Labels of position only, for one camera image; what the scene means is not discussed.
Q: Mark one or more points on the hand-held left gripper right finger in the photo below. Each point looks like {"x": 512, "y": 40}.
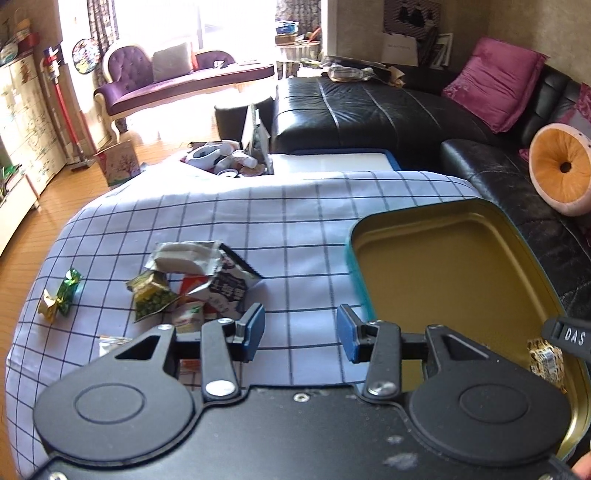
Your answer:
{"x": 348, "y": 334}

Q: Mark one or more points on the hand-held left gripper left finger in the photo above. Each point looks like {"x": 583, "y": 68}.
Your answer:
{"x": 253, "y": 330}

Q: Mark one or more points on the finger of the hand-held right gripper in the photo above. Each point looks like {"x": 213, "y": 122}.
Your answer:
{"x": 565, "y": 333}

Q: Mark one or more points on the yellow patterned snack packet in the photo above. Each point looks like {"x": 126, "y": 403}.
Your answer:
{"x": 547, "y": 362}

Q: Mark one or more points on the black and white snack packet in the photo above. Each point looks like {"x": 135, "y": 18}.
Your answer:
{"x": 228, "y": 288}

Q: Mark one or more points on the red snack packet with sticks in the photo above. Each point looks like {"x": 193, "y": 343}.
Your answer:
{"x": 189, "y": 316}

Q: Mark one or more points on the white red snack packet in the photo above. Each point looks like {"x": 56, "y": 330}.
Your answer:
{"x": 191, "y": 286}

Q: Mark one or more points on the green pea snack packet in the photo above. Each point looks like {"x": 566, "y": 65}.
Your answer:
{"x": 150, "y": 297}

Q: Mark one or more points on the teal tin box gold inside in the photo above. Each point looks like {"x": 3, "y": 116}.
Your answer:
{"x": 438, "y": 258}

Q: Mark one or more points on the orange and white snack packet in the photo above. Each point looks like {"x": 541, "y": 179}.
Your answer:
{"x": 111, "y": 346}

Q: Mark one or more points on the green foil candy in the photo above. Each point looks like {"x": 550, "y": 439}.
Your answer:
{"x": 69, "y": 288}

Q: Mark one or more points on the gold foil candy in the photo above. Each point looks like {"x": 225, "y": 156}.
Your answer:
{"x": 48, "y": 307}

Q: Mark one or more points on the white checked tablecloth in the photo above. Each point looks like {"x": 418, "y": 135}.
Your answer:
{"x": 277, "y": 221}

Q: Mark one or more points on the white low table blue edge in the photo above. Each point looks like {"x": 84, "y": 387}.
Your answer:
{"x": 323, "y": 161}

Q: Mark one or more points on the orange round cushion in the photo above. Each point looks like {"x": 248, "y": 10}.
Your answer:
{"x": 551, "y": 157}

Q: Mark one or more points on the white plastic appliance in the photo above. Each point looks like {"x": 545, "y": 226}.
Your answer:
{"x": 205, "y": 152}

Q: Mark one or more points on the black stool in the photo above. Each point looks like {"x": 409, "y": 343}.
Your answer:
{"x": 231, "y": 120}

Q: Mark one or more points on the paper bag with tree print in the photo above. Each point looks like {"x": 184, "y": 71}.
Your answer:
{"x": 117, "y": 164}

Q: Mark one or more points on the purple patterned cushion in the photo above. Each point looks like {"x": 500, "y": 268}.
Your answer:
{"x": 579, "y": 115}

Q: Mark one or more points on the black leather sofa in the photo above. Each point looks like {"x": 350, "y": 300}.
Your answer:
{"x": 346, "y": 106}

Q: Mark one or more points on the purple chaise longue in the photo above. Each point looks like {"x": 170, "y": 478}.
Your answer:
{"x": 184, "y": 87}

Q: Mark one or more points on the pink pillow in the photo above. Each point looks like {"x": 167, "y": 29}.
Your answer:
{"x": 494, "y": 83}

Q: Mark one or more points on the white low bench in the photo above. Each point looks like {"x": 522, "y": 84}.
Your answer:
{"x": 16, "y": 203}

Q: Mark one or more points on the grey cushion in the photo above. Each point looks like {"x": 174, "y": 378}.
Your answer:
{"x": 171, "y": 62}

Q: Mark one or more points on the white paper bag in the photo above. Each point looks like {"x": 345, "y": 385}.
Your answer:
{"x": 399, "y": 50}

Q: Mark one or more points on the red stick vacuum cleaner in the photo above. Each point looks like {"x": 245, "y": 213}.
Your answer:
{"x": 60, "y": 106}

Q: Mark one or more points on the leaning picture frames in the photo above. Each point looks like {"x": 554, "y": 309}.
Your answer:
{"x": 441, "y": 50}

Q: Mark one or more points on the white painted cabinet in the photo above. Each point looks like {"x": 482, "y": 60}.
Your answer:
{"x": 23, "y": 120}

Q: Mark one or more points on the patterned curtain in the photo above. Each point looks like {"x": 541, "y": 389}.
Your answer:
{"x": 104, "y": 23}

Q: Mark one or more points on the round colourful wall decoration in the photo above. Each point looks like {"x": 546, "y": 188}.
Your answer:
{"x": 85, "y": 55}

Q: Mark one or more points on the wall poster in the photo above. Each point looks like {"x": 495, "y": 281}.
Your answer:
{"x": 411, "y": 16}

